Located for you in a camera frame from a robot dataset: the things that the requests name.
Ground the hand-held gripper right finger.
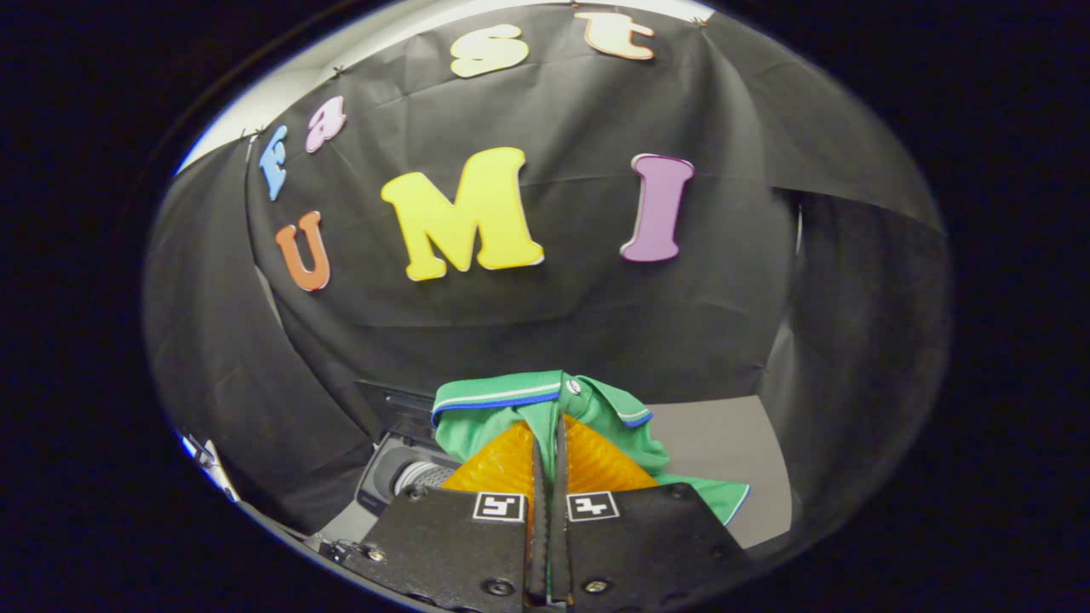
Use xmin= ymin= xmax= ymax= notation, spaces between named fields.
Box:
xmin=549 ymin=415 xmax=754 ymax=610

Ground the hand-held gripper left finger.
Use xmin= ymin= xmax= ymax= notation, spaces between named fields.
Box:
xmin=328 ymin=420 xmax=550 ymax=610

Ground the grey washing machine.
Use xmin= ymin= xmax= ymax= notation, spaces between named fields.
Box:
xmin=324 ymin=430 xmax=465 ymax=546

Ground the green polo shirt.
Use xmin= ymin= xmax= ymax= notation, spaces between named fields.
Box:
xmin=430 ymin=370 xmax=752 ymax=526

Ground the dark washing machine lid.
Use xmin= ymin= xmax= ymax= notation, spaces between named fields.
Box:
xmin=353 ymin=381 xmax=439 ymax=444

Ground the grey metal cabinet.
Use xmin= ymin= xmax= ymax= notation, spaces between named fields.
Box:
xmin=645 ymin=394 xmax=793 ymax=548

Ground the black backdrop cloth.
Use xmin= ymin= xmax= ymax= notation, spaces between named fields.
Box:
xmin=143 ymin=4 xmax=950 ymax=537

